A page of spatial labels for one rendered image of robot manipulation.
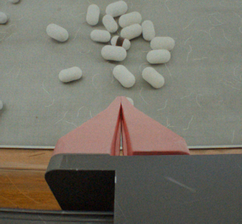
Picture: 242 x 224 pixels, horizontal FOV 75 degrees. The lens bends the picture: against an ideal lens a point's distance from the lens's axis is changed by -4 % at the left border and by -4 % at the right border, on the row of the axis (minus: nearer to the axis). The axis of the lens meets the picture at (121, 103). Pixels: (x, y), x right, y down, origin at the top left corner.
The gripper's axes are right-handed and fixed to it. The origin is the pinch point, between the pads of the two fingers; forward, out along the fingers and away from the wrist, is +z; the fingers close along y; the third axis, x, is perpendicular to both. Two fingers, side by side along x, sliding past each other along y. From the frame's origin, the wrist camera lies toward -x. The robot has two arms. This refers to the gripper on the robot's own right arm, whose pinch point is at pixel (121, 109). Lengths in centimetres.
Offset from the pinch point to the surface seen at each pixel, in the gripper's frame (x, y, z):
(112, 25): -2.6, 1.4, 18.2
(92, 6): -5.0, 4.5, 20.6
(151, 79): 3.3, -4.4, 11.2
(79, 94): 5.7, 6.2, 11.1
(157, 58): 1.2, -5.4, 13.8
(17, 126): 8.9, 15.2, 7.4
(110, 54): 0.7, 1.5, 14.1
